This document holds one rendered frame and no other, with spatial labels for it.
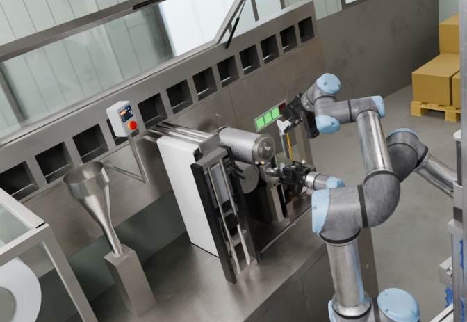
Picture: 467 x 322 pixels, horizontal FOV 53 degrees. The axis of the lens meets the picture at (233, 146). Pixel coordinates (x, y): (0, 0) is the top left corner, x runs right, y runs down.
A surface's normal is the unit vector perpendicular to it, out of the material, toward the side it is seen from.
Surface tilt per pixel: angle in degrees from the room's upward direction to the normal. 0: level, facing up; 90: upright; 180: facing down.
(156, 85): 90
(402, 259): 0
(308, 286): 90
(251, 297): 0
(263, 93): 90
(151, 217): 90
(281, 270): 0
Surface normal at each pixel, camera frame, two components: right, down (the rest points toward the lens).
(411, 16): 0.51, 0.28
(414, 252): -0.23, -0.87
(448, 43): -0.74, 0.44
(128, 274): 0.68, 0.18
